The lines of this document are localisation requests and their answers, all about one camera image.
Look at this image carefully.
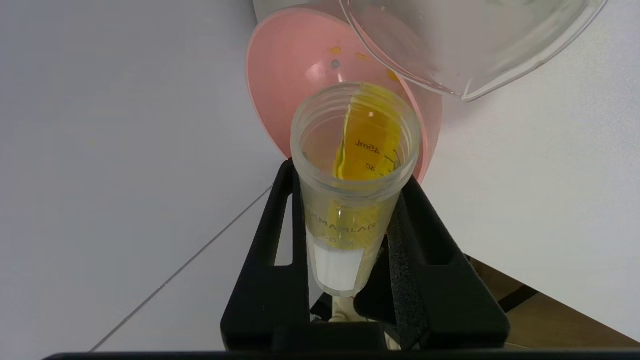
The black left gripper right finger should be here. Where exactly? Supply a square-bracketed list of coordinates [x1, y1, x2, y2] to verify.
[354, 175, 512, 350]

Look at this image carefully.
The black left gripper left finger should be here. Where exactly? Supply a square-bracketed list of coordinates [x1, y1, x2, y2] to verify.
[221, 157, 312, 351]

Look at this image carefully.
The test tube with yellow pigment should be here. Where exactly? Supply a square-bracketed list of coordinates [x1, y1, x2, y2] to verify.
[290, 81, 421, 298]

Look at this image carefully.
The clear glass beaker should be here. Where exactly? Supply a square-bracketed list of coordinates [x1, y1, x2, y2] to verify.
[340, 0, 608, 102]

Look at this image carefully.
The beige cloth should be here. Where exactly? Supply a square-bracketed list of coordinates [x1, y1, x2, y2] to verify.
[310, 292, 401, 351]

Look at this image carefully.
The pink bowl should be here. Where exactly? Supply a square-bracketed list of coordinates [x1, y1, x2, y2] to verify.
[245, 5, 443, 185]

